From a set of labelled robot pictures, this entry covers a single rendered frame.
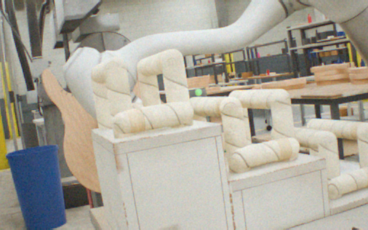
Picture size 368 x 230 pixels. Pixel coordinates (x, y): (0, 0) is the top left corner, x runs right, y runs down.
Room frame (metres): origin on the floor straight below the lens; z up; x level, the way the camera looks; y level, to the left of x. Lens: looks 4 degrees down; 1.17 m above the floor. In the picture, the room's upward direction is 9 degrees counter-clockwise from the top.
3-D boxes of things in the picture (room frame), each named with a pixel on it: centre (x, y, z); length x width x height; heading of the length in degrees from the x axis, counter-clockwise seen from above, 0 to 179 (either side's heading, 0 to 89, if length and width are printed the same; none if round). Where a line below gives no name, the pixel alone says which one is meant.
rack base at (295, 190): (0.80, -0.09, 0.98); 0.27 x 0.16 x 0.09; 17
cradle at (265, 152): (0.71, -0.12, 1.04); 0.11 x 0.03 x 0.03; 107
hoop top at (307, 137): (0.83, -0.20, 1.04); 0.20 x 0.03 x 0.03; 16
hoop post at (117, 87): (0.66, 0.08, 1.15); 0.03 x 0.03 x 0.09
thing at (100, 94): (0.82, 0.13, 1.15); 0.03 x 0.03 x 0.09
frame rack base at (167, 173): (0.76, 0.06, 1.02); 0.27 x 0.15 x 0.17; 17
